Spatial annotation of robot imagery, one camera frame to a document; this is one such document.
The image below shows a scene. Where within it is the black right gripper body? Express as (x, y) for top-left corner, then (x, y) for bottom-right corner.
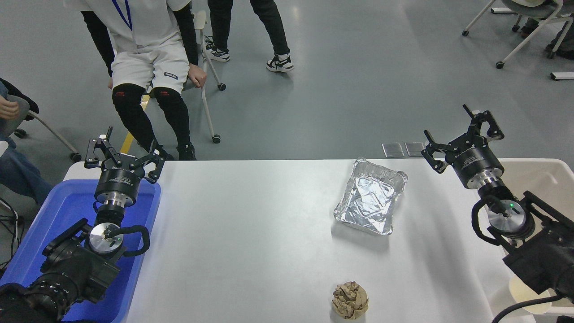
(450, 143), (505, 189)

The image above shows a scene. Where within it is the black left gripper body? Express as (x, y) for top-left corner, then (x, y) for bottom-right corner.
(95, 162), (144, 200)

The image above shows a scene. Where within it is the white paper cup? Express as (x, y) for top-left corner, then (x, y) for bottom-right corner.
(509, 275), (553, 314)

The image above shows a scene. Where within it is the person's left hand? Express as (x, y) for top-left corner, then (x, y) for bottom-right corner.
(186, 63), (209, 89)

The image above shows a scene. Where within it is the person's hand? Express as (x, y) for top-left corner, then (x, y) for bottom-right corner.
(0, 96), (21, 121)

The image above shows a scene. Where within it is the blue plastic tray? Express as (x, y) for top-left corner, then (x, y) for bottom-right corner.
(0, 179), (162, 323)

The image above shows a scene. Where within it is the large pale bin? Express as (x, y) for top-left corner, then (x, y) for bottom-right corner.
(489, 158), (574, 317)

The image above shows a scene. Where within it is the white wheeled chair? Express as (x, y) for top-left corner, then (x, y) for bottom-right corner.
(143, 10), (227, 144)
(462, 0), (574, 69)

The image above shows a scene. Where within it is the silver foil tray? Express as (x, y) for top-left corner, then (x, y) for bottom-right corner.
(333, 157), (409, 236)

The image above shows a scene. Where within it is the person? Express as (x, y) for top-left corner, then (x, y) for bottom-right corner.
(511, 0), (574, 61)
(65, 0), (209, 161)
(0, 79), (54, 207)
(204, 0), (295, 73)

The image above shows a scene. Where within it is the grey wheeled chair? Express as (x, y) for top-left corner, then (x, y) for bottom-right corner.
(0, 94), (83, 162)

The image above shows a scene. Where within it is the crumpled tan paper ball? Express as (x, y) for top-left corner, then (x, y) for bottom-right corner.
(331, 281), (370, 320)

